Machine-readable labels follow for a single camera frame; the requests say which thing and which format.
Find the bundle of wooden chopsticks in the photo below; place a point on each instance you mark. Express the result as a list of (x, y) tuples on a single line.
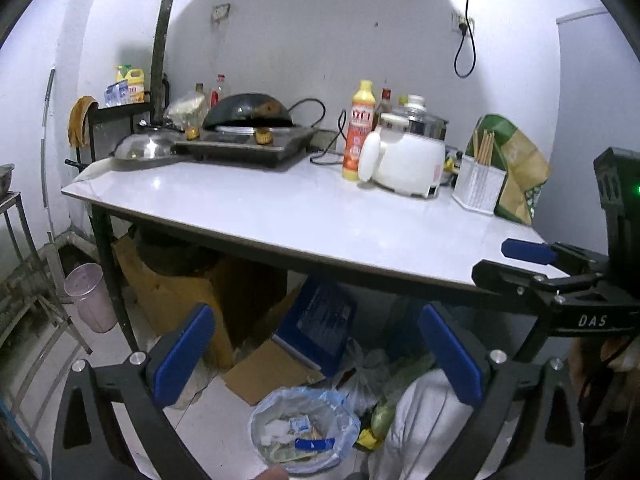
[(484, 147)]

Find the yellow rubber gloves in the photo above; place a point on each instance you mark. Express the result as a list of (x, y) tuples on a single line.
[(80, 120)]

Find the black wok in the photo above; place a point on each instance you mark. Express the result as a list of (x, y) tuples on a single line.
[(250, 110)]

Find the green and tan woven bag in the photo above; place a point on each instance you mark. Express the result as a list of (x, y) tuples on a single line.
[(525, 175)]

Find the open white rice cooker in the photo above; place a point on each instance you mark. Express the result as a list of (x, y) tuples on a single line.
[(410, 165)]

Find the tied white plastic bag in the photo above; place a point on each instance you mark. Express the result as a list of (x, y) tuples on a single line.
[(367, 370)]

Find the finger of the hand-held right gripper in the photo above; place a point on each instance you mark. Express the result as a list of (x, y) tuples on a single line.
[(505, 275), (525, 250)]

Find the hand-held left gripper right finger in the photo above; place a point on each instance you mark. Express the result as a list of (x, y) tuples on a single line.
[(450, 355)]

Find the white crumpled paper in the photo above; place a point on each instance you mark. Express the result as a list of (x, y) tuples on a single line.
[(275, 432)]

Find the black rack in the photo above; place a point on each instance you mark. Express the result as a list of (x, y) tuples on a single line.
[(112, 135)]

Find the large brown cardboard box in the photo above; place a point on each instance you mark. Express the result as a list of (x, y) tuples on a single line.
[(165, 300)]

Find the clear plastic bag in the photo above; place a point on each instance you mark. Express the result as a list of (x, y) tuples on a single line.
[(185, 110)]

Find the person's right leg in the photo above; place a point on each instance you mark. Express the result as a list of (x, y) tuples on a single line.
[(415, 435)]

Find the blue and white packet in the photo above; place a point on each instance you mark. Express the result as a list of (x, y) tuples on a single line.
[(116, 94)]

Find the blue wrapper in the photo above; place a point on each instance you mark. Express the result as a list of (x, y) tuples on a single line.
[(315, 444)]

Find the yellow bottle with red label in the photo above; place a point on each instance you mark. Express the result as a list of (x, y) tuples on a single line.
[(357, 135)]

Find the white chopstick holder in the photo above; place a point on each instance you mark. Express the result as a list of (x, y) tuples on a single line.
[(477, 185)]

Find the dark sauce bottle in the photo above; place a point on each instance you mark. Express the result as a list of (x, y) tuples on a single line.
[(384, 107)]

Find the thin metal wall pipe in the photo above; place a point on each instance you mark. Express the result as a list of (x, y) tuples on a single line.
[(46, 135)]

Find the steel sink basin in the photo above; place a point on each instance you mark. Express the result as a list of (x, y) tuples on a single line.
[(6, 180)]

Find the white table with black frame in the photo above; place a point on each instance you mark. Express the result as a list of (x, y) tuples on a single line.
[(300, 200)]

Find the blue printed box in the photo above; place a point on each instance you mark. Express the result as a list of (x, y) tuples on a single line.
[(320, 320)]

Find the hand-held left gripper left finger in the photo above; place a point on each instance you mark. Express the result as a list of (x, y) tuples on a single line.
[(182, 355)]

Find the person's right hand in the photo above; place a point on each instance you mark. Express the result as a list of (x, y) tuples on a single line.
[(610, 365)]

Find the small brown bottle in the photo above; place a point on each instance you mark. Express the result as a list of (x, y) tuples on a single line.
[(200, 92)]

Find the pink plastic bin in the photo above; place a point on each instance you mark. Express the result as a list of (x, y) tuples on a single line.
[(90, 295)]

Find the green vegetables in plastic bag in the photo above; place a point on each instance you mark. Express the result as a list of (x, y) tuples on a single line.
[(385, 417)]

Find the yellow packet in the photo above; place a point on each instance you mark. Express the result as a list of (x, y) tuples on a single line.
[(367, 440)]

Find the metal stand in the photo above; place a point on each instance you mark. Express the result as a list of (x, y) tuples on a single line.
[(24, 225)]

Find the bin with blue plastic liner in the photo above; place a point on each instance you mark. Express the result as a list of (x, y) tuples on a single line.
[(330, 410)]

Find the black induction cooker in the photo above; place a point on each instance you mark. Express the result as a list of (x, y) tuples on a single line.
[(240, 152)]

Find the flat brown cardboard piece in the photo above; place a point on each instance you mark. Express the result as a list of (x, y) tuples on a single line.
[(270, 370)]

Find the dark round pot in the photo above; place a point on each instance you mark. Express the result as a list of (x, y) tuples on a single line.
[(170, 250)]

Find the dark vertical duct pipe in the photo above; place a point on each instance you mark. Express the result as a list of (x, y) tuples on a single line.
[(162, 50)]

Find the yellow detergent jug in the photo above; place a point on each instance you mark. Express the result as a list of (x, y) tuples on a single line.
[(132, 82)]

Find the wall socket with plug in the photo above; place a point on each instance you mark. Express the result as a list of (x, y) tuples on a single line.
[(464, 22)]

